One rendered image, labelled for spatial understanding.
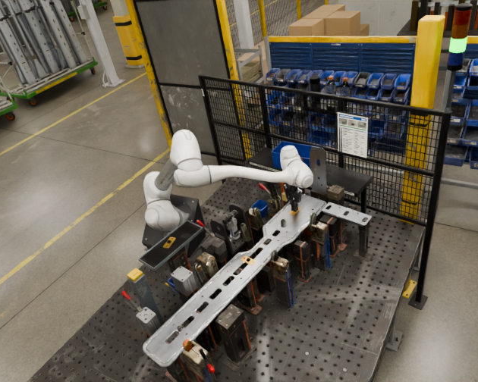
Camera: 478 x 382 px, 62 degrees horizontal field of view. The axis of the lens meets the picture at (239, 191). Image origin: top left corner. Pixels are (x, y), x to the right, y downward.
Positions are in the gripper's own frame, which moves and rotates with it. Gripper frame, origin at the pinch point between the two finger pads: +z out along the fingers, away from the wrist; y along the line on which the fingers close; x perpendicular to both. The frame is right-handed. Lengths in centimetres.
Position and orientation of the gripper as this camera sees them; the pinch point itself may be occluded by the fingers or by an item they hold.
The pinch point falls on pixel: (294, 205)
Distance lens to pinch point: 246.3
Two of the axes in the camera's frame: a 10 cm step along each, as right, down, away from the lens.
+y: 7.5, 2.8, -6.0
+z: 1.6, 8.0, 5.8
